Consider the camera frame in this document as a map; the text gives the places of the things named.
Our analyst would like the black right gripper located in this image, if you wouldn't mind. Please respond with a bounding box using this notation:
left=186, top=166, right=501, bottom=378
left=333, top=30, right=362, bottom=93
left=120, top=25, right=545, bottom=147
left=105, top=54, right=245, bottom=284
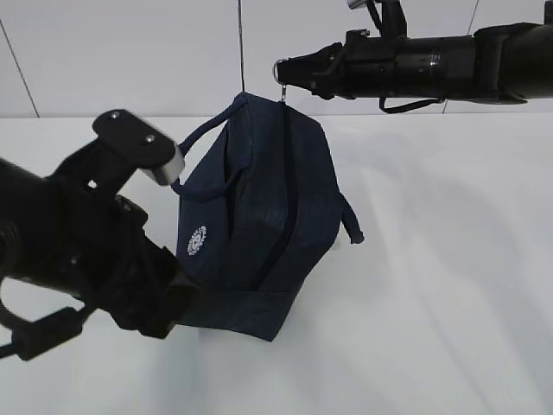
left=280, top=29, right=394, bottom=99

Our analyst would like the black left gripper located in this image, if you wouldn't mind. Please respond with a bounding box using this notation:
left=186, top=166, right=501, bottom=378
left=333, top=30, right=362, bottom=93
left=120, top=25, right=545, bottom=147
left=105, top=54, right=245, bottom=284
left=55, top=142, right=197, bottom=339

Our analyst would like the navy blue fabric lunch bag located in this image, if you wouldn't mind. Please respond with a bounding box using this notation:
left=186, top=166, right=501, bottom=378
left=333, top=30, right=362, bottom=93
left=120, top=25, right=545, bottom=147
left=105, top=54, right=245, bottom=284
left=172, top=92, right=364, bottom=342

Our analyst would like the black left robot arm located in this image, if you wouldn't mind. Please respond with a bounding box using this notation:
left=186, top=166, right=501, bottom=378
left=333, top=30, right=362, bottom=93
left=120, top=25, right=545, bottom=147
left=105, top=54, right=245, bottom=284
left=1, top=143, right=201, bottom=338

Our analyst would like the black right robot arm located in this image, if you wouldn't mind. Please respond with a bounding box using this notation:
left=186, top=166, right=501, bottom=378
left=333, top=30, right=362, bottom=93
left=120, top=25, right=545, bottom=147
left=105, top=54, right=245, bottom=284
left=276, top=22, right=552, bottom=105

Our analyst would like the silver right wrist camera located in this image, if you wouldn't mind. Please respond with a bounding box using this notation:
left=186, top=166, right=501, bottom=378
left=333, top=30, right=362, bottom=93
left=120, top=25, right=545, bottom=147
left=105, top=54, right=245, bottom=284
left=346, top=0, right=367, bottom=10

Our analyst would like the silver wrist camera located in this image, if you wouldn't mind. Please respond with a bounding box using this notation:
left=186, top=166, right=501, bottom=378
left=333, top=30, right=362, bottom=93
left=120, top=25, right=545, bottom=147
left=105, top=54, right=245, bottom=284
left=92, top=109, right=185, bottom=186
left=346, top=0, right=367, bottom=10

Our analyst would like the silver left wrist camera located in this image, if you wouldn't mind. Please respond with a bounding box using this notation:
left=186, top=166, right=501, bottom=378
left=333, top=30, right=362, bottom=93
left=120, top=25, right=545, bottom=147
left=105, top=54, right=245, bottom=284
left=92, top=109, right=185, bottom=186

